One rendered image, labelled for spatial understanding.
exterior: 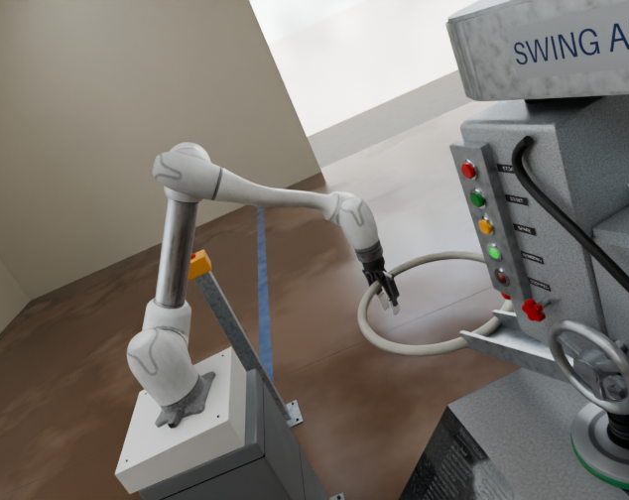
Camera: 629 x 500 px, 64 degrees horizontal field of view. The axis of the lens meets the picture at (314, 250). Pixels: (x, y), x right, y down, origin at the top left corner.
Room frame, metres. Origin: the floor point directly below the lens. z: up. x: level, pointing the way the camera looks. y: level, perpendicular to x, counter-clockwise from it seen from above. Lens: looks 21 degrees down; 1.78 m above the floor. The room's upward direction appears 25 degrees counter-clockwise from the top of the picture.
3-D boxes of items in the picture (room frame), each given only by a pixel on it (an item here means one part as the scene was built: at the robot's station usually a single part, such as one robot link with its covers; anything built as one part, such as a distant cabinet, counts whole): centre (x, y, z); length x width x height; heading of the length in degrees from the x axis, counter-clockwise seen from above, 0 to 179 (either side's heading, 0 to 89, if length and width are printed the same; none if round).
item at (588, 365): (0.56, -0.32, 1.22); 0.15 x 0.10 x 0.15; 13
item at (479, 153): (0.74, -0.29, 1.40); 0.08 x 0.03 x 0.28; 13
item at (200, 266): (2.34, 0.55, 0.54); 0.20 x 0.20 x 1.09; 4
